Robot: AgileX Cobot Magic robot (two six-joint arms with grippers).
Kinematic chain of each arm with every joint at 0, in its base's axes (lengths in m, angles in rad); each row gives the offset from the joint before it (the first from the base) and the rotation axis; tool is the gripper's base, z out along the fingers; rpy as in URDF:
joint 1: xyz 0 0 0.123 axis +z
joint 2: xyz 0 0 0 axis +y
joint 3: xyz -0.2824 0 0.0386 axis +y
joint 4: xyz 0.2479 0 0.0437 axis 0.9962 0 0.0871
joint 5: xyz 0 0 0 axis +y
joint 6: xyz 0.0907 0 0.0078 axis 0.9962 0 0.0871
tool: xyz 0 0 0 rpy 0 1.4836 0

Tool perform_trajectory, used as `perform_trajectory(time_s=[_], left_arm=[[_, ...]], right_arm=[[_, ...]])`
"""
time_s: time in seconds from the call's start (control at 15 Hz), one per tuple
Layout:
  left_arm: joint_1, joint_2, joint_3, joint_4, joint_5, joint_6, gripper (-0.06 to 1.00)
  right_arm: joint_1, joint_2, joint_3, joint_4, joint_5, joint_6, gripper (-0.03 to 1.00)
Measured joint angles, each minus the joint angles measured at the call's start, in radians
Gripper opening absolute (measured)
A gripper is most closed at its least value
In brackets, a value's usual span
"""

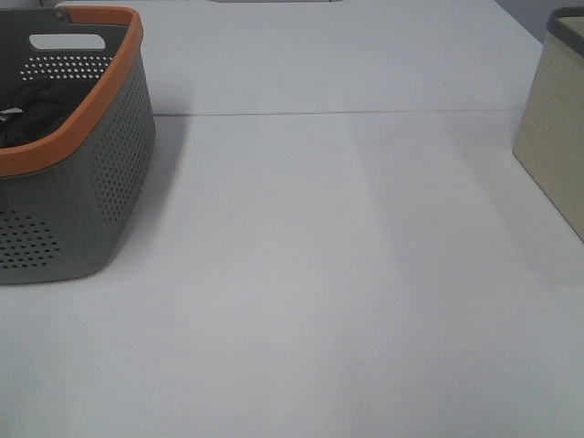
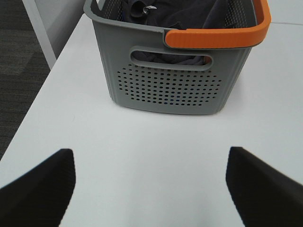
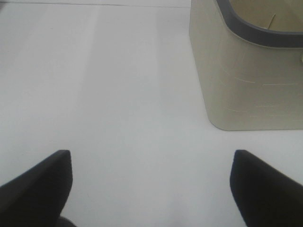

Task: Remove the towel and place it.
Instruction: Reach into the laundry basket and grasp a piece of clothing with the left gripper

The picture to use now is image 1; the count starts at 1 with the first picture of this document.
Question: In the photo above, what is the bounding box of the dark navy towel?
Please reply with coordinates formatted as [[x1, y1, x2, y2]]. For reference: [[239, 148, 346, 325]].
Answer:
[[1, 78, 93, 149]]

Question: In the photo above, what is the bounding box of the grey basket with orange rim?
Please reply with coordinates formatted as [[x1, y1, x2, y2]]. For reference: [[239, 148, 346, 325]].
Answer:
[[1, 6, 156, 285]]

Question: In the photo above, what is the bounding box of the beige fabric storage box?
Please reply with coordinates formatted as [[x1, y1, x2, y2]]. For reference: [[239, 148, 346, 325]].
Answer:
[[513, 6, 583, 237]]

